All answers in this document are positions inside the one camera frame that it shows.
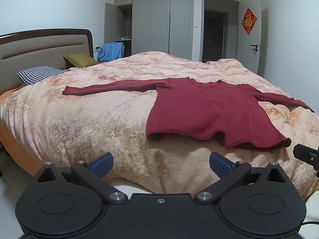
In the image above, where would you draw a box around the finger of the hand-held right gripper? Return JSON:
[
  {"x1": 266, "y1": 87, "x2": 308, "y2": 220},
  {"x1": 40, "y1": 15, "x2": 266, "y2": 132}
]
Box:
[{"x1": 293, "y1": 144, "x2": 319, "y2": 172}]

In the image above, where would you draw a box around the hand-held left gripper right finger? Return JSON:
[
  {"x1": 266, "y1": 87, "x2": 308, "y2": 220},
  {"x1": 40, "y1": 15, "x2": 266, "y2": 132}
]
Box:
[{"x1": 194, "y1": 152, "x2": 293, "y2": 203}]

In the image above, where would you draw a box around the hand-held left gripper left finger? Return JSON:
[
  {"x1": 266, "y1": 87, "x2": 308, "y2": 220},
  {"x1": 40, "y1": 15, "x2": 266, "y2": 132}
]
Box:
[{"x1": 32, "y1": 152, "x2": 129, "y2": 203}]

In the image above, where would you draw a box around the dark red long-sleeve sweater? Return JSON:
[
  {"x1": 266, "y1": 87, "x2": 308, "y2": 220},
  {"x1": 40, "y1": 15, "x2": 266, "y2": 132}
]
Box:
[{"x1": 62, "y1": 78, "x2": 315, "y2": 152}]

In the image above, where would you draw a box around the floral peach quilt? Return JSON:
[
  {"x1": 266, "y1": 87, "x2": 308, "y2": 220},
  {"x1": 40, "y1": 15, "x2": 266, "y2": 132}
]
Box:
[{"x1": 0, "y1": 51, "x2": 319, "y2": 201}]

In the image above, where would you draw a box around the orange bed sheet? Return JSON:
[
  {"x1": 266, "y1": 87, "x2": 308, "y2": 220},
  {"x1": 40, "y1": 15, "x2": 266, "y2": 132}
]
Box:
[{"x1": 0, "y1": 88, "x2": 44, "y2": 178}]

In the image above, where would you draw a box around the white room door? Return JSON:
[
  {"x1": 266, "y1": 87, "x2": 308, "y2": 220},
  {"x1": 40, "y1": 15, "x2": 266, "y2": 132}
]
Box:
[{"x1": 239, "y1": 0, "x2": 263, "y2": 75}]

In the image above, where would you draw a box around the olive green pillow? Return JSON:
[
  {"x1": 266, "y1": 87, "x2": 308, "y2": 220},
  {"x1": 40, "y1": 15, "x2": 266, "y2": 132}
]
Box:
[{"x1": 63, "y1": 52, "x2": 99, "y2": 68}]

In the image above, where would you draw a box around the houndstooth pillow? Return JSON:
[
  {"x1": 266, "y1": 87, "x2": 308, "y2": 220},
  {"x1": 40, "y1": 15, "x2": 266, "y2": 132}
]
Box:
[{"x1": 16, "y1": 66, "x2": 66, "y2": 86}]

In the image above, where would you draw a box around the blue garment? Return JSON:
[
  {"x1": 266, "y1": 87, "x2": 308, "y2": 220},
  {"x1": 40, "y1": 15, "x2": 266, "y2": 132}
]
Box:
[{"x1": 97, "y1": 42, "x2": 125, "y2": 63}]

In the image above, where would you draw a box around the beige padded bed headboard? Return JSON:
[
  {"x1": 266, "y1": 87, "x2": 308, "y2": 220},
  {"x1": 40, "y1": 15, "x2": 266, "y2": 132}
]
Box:
[{"x1": 0, "y1": 28, "x2": 95, "y2": 96}]

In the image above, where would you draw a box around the red diamond door decoration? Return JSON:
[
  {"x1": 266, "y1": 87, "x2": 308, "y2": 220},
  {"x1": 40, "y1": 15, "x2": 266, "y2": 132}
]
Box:
[{"x1": 241, "y1": 7, "x2": 258, "y2": 36}]

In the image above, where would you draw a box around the grey built-in wardrobe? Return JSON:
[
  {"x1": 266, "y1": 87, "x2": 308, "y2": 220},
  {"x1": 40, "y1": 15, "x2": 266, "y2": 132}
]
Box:
[{"x1": 104, "y1": 0, "x2": 195, "y2": 61}]

